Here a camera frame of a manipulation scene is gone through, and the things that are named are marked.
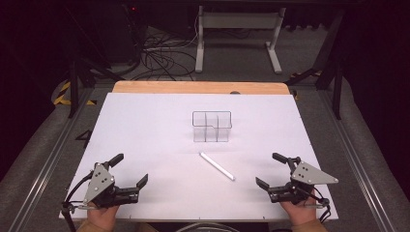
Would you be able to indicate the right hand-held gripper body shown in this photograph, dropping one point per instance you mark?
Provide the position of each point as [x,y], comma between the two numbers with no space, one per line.
[304,175]

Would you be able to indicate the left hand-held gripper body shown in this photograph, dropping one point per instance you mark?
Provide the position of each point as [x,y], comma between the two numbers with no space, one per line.
[98,182]

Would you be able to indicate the white pen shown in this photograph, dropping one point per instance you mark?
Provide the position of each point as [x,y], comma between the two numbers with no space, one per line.
[217,166]

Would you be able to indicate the clear acrylic organizer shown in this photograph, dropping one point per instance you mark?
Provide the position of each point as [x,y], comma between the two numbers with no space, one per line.
[212,127]

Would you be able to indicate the person's left hand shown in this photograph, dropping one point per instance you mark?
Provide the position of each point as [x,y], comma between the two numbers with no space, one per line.
[102,217]

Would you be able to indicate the person's right hand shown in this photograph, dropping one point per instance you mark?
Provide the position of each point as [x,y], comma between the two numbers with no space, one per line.
[298,213]

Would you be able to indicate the white board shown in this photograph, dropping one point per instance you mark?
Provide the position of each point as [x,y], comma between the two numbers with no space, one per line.
[154,129]

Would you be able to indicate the black tripod stand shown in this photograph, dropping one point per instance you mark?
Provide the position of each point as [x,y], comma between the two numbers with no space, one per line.
[74,87]

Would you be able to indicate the yellow black hazard tape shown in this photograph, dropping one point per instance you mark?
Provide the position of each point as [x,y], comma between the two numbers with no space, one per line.
[64,93]

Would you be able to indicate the black metal stand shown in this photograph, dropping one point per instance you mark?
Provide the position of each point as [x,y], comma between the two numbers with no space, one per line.
[335,74]

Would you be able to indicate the aluminium floor rail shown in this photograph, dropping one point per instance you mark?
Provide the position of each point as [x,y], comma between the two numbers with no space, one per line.
[354,164]
[49,165]

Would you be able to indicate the white metal stand frame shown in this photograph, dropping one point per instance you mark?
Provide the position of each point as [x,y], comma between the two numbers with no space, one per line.
[238,21]

